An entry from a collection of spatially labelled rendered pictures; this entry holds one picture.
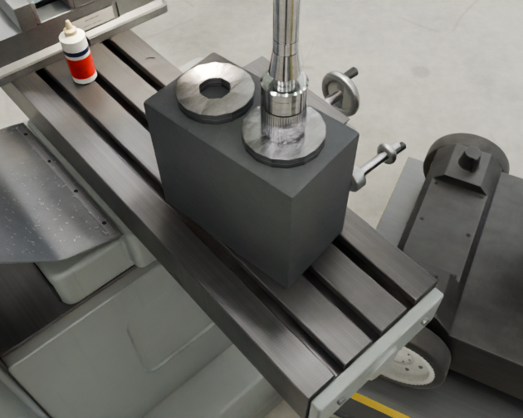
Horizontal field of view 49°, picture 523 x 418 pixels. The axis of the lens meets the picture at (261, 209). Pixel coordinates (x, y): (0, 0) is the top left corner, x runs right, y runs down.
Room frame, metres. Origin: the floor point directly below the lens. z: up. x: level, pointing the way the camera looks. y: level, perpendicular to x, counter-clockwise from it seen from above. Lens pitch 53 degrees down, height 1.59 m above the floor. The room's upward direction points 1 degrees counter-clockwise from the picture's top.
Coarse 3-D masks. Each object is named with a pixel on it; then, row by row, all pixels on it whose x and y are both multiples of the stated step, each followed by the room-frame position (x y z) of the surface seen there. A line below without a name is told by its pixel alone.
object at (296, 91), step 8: (264, 72) 0.45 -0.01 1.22; (304, 72) 0.45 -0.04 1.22; (264, 80) 0.44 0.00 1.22; (272, 80) 0.44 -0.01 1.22; (296, 80) 0.44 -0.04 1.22; (304, 80) 0.44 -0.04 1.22; (264, 88) 0.43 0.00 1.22; (272, 88) 0.43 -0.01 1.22; (280, 88) 0.43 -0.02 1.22; (288, 88) 0.43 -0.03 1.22; (296, 88) 0.43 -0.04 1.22; (304, 88) 0.43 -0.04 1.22; (272, 96) 0.42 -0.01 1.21; (280, 96) 0.42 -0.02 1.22; (288, 96) 0.42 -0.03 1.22; (296, 96) 0.42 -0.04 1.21
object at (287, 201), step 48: (192, 96) 0.49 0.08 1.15; (240, 96) 0.49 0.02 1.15; (192, 144) 0.45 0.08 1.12; (240, 144) 0.43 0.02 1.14; (288, 144) 0.41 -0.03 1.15; (336, 144) 0.43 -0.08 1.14; (192, 192) 0.46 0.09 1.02; (240, 192) 0.40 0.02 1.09; (288, 192) 0.36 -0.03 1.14; (336, 192) 0.42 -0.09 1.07; (240, 240) 0.40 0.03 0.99; (288, 240) 0.36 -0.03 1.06; (288, 288) 0.36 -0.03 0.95
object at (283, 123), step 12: (264, 96) 0.43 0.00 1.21; (264, 108) 0.43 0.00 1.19; (276, 108) 0.42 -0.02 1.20; (288, 108) 0.42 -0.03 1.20; (300, 108) 0.42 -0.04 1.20; (264, 120) 0.43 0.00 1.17; (276, 120) 0.42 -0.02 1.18; (288, 120) 0.42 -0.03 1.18; (300, 120) 0.42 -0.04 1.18; (264, 132) 0.43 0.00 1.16; (276, 132) 0.42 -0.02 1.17; (288, 132) 0.42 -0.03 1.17; (300, 132) 0.42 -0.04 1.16
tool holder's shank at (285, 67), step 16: (288, 0) 0.43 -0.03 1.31; (272, 16) 0.44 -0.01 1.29; (288, 16) 0.43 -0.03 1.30; (272, 32) 0.44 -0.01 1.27; (288, 32) 0.43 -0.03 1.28; (272, 48) 0.44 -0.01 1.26; (288, 48) 0.43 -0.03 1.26; (272, 64) 0.43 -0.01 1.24; (288, 64) 0.43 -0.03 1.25; (288, 80) 0.42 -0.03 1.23
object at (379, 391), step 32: (416, 160) 1.06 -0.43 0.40; (416, 192) 0.94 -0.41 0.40; (384, 224) 0.84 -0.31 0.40; (384, 384) 0.43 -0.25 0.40; (448, 384) 0.43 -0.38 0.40; (480, 384) 0.43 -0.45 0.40; (352, 416) 0.42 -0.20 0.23; (384, 416) 0.39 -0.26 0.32; (416, 416) 0.37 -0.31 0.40; (448, 416) 0.37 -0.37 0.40; (480, 416) 0.36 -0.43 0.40; (512, 416) 0.36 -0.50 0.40
